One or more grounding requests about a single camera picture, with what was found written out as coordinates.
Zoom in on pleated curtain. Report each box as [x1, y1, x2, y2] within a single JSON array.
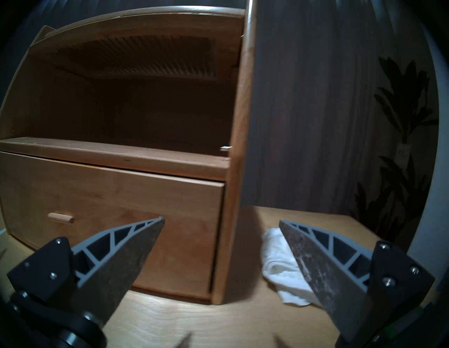
[[0, 0, 435, 242]]

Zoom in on wooden door ribbed glass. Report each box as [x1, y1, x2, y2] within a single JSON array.
[[30, 16, 244, 82]]

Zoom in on wooden drawer with knob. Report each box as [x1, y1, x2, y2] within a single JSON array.
[[0, 152, 225, 300]]

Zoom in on wooden cabinet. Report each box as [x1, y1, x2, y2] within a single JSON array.
[[0, 0, 256, 305]]

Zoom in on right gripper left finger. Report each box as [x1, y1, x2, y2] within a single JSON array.
[[7, 216, 165, 328]]

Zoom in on tall dark leafy plant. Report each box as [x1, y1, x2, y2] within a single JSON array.
[[351, 56, 441, 242]]

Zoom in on white pants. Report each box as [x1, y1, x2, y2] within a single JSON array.
[[261, 227, 321, 306]]

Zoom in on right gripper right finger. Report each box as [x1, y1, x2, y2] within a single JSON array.
[[279, 220, 435, 343]]

